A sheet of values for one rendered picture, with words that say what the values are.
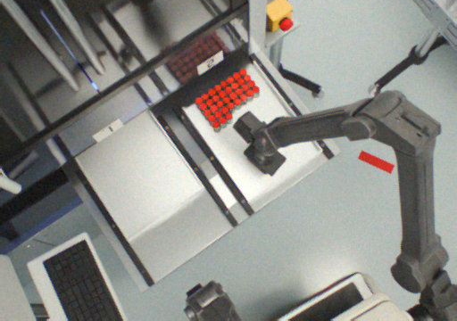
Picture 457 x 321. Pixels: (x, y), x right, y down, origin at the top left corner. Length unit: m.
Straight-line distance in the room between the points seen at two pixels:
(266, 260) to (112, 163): 1.03
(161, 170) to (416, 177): 0.83
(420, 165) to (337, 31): 1.82
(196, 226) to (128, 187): 0.23
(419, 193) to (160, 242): 0.80
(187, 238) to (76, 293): 0.36
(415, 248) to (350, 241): 1.33
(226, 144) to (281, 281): 0.97
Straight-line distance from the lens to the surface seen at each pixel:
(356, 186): 2.58
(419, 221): 1.16
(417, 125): 1.04
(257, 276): 2.49
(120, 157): 1.70
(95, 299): 1.72
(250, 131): 1.40
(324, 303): 1.46
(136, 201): 1.66
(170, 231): 1.64
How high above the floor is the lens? 2.49
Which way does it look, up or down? 75 degrees down
